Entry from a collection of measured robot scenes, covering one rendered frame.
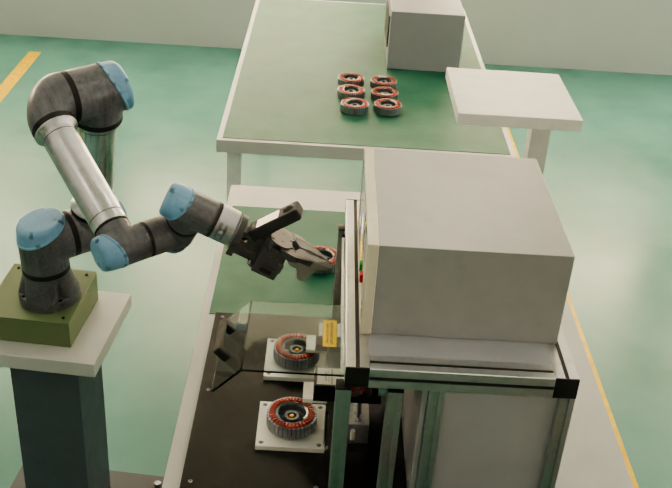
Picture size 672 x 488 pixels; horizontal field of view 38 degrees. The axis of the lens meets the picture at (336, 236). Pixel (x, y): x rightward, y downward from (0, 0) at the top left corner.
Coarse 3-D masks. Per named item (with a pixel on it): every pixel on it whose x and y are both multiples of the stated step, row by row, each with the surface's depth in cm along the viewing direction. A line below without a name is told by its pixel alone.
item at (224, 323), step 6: (222, 324) 200; (228, 324) 202; (222, 330) 198; (228, 330) 202; (234, 330) 202; (216, 336) 198; (222, 336) 197; (216, 342) 196; (222, 342) 195; (216, 348) 194; (222, 348) 194; (216, 354) 194; (222, 354) 194; (228, 354) 194; (222, 360) 195
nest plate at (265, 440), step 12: (264, 408) 221; (324, 408) 223; (264, 420) 218; (300, 420) 218; (264, 432) 214; (264, 444) 211; (276, 444) 211; (288, 444) 211; (300, 444) 212; (312, 444) 212
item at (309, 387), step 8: (320, 376) 210; (328, 376) 211; (336, 376) 211; (304, 384) 214; (312, 384) 214; (320, 384) 208; (328, 384) 208; (304, 392) 212; (312, 392) 212; (320, 392) 209; (328, 392) 209; (360, 392) 210; (368, 392) 210; (304, 400) 210; (312, 400) 210; (320, 400) 209; (328, 400) 209; (352, 400) 209; (360, 400) 209; (368, 400) 209; (376, 400) 209; (360, 408) 211
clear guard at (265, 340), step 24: (240, 312) 208; (264, 312) 205; (288, 312) 205; (312, 312) 206; (336, 312) 206; (240, 336) 199; (264, 336) 197; (288, 336) 198; (312, 336) 198; (240, 360) 190; (264, 360) 190; (288, 360) 191; (312, 360) 191; (336, 360) 192; (216, 384) 191
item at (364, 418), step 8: (352, 408) 217; (368, 408) 217; (352, 416) 214; (360, 416) 214; (368, 416) 215; (352, 424) 212; (360, 424) 212; (368, 424) 212; (360, 432) 213; (368, 432) 213; (360, 440) 214
